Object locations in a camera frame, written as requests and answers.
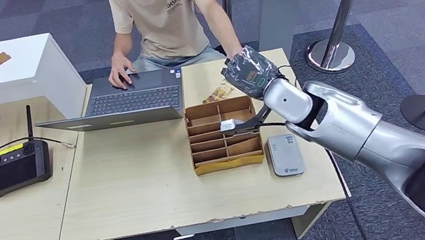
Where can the grey laptop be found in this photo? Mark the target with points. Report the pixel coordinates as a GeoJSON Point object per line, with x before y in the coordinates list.
{"type": "Point", "coordinates": [134, 100]}

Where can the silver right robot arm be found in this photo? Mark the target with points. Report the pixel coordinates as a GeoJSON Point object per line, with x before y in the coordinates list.
{"type": "Point", "coordinates": [369, 137]}

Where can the clear plastic hand wrap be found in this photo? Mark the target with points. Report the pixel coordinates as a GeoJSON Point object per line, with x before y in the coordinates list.
{"type": "Point", "coordinates": [249, 66]}

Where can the person's left forearm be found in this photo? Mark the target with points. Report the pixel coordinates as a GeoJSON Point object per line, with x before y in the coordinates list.
{"type": "Point", "coordinates": [221, 23]}

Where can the grey kiosk stand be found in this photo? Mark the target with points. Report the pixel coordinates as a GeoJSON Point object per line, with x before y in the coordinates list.
{"type": "Point", "coordinates": [280, 6]}

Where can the wooden card organizer box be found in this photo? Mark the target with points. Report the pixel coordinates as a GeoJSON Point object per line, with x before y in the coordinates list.
{"type": "Point", "coordinates": [213, 153]}

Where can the brown patterned card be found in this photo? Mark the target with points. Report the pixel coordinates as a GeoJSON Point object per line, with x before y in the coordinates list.
{"type": "Point", "coordinates": [217, 93]}

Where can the person's right hand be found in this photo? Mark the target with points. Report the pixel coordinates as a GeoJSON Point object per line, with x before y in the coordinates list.
{"type": "Point", "coordinates": [119, 69]}

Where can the person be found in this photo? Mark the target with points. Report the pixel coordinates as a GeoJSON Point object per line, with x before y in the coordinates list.
{"type": "Point", "coordinates": [166, 19]}

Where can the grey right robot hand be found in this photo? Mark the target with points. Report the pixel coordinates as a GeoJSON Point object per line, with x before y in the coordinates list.
{"type": "Point", "coordinates": [252, 72]}

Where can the chrome stanchion post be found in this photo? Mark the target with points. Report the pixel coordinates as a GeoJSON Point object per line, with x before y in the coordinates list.
{"type": "Point", "coordinates": [342, 8]}

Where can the black remote controller with antennas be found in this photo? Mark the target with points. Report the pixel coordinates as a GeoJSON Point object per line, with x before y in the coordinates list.
{"type": "Point", "coordinates": [16, 171]}

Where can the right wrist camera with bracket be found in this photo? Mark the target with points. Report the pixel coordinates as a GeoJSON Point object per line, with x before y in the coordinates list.
{"type": "Point", "coordinates": [239, 126]}

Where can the person's right forearm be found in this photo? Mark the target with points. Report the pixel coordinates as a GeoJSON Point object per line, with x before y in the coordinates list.
{"type": "Point", "coordinates": [123, 45]}

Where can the white cabinet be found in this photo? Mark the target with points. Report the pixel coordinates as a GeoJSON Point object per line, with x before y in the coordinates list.
{"type": "Point", "coordinates": [30, 73]}

